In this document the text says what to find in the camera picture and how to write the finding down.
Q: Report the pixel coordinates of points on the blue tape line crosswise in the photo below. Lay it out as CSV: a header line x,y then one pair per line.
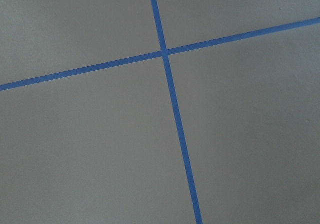
x,y
152,55

